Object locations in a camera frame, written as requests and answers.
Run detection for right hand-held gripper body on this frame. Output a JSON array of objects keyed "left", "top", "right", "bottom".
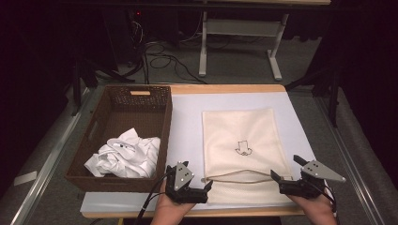
[{"left": 278, "top": 159, "right": 347, "bottom": 200}]

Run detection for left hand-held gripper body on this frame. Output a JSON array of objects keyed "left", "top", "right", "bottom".
[{"left": 164, "top": 161, "right": 209, "bottom": 205}]

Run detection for white garment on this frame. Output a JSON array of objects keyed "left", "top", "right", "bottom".
[{"left": 83, "top": 127, "right": 162, "bottom": 179}]

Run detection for cream drawstring bag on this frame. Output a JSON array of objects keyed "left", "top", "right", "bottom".
[{"left": 201, "top": 107, "right": 296, "bottom": 206}]

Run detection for brown woven basket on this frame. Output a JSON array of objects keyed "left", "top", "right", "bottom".
[{"left": 64, "top": 84, "right": 174, "bottom": 194}]

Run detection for person's right hand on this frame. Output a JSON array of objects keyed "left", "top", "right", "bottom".
[{"left": 287, "top": 190, "right": 340, "bottom": 225}]

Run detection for person's left hand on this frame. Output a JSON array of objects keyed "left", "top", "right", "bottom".
[{"left": 150, "top": 180, "right": 197, "bottom": 225}]

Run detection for white table mat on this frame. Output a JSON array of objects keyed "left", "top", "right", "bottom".
[{"left": 79, "top": 91, "right": 317, "bottom": 214}]

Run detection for black metal stand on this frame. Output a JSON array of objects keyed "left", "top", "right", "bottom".
[
  {"left": 70, "top": 58, "right": 136, "bottom": 117},
  {"left": 283, "top": 60, "right": 343, "bottom": 128}
]

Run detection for black computer case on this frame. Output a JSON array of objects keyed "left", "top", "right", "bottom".
[{"left": 102, "top": 8, "right": 148, "bottom": 68}]

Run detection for pale tape strip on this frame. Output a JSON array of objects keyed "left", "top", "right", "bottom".
[{"left": 13, "top": 171, "right": 38, "bottom": 187}]

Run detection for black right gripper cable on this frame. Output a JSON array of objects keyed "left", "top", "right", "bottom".
[{"left": 317, "top": 182, "right": 338, "bottom": 214}]

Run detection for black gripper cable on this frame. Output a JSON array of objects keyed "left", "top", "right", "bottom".
[
  {"left": 317, "top": 182, "right": 338, "bottom": 214},
  {"left": 133, "top": 172, "right": 173, "bottom": 225}
]

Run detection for metal floor rail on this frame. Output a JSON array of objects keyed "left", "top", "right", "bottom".
[
  {"left": 314, "top": 96, "right": 382, "bottom": 225},
  {"left": 9, "top": 88, "right": 96, "bottom": 225}
]

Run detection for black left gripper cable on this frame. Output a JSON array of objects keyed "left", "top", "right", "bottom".
[{"left": 133, "top": 172, "right": 173, "bottom": 225}]

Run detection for black floor cables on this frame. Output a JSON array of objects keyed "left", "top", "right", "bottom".
[{"left": 141, "top": 39, "right": 208, "bottom": 85}]

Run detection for white metal desk frame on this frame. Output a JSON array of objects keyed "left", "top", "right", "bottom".
[{"left": 198, "top": 10, "right": 291, "bottom": 82}]

